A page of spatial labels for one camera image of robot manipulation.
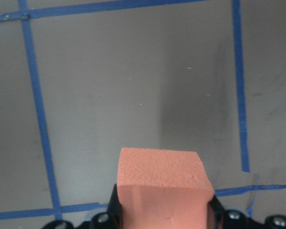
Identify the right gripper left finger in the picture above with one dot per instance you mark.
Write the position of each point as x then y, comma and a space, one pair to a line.
110, 219

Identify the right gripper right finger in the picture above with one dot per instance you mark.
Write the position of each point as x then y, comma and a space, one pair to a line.
220, 218

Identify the orange foam block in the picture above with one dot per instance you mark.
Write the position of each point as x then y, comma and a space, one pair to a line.
162, 189

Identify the brown paper mat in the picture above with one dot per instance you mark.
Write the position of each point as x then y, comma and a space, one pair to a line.
80, 79

